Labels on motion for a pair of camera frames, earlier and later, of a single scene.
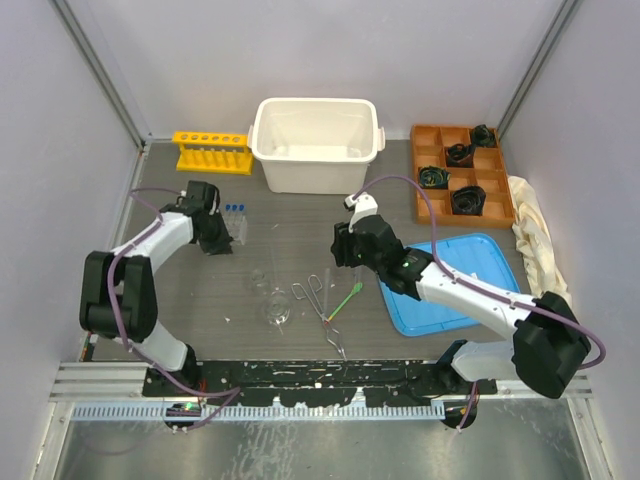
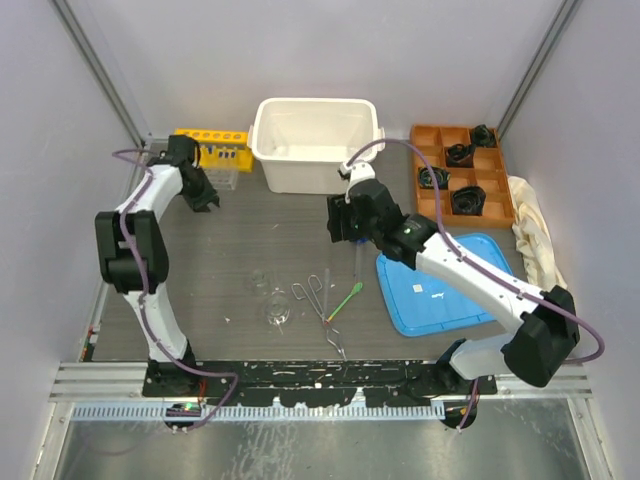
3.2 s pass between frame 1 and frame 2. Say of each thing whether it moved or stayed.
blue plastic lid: stayed
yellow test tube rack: stayed
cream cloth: stayed
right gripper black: moved
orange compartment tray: stayed
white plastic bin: stayed
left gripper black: moved
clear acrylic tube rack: moved
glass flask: stayed
